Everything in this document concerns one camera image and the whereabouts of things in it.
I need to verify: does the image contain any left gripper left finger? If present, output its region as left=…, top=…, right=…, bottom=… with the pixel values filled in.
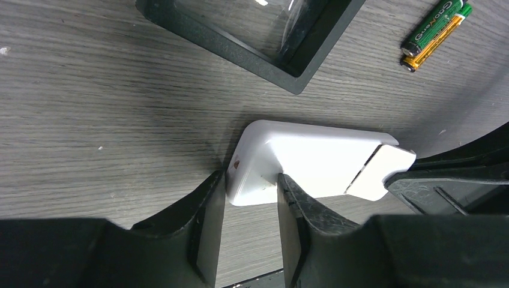
left=1, top=171, right=225, bottom=287

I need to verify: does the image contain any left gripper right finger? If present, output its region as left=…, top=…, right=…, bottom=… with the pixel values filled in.
left=277, top=174, right=508, bottom=287

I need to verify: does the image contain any green yellow battery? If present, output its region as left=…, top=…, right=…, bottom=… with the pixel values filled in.
left=400, top=1, right=473, bottom=73

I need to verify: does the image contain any white remote with dark buttons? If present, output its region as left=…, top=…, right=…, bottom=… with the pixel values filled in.
left=226, top=120, right=399, bottom=206

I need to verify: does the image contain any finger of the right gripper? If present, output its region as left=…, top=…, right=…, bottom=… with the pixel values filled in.
left=384, top=124, right=508, bottom=216

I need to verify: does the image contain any white battery cover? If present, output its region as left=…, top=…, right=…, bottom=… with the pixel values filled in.
left=345, top=145, right=417, bottom=201

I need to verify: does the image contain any black framed display box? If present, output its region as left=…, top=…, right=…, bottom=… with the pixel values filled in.
left=135, top=0, right=363, bottom=95

